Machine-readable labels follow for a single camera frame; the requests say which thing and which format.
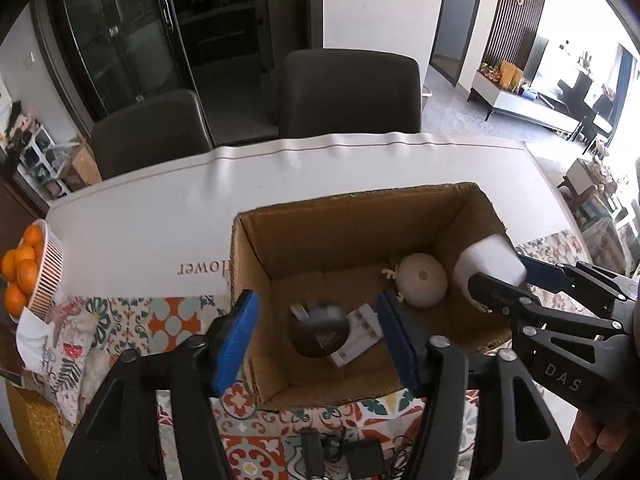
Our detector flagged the pink round deer toy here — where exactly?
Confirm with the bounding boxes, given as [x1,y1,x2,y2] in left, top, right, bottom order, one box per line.
[382,252,448,309]

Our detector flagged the white battery charger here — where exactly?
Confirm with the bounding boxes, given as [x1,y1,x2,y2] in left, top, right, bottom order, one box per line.
[330,304,383,367]

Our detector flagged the dark round earbuds case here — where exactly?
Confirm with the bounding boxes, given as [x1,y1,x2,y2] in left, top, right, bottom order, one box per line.
[288,300,350,359]

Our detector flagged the person's hand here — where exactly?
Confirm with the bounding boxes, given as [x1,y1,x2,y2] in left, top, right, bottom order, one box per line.
[568,411,631,466]

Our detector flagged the patterned table runner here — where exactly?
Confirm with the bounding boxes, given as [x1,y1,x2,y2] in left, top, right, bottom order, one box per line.
[29,228,594,480]

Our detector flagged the patterned tissue pack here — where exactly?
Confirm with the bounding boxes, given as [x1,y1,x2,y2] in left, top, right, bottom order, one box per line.
[16,297,98,427]

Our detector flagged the brown cardboard box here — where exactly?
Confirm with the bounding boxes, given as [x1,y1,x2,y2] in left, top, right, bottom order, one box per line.
[231,182,506,411]

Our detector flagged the white tv console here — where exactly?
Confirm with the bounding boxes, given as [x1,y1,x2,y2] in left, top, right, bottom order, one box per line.
[468,70,578,134]

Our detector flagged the basket of oranges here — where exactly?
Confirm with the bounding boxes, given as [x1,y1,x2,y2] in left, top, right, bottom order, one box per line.
[1,219,64,323]

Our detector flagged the left dark dining chair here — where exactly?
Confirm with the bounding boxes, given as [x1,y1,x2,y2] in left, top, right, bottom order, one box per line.
[89,89,214,180]

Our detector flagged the dark dining chair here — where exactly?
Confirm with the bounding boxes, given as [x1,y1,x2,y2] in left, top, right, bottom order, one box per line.
[89,89,214,180]
[277,49,422,139]

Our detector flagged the white shoe rack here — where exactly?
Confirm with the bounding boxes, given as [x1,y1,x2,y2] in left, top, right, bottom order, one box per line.
[10,126,78,200]

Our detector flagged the right dark dining chair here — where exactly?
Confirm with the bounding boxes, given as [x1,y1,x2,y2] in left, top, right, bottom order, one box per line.
[277,49,422,139]

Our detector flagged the dark glass cabinet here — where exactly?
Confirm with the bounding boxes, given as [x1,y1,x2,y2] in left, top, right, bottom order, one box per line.
[32,0,314,145]

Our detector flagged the black charger with cable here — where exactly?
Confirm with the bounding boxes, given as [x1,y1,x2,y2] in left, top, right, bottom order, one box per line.
[299,428,414,479]

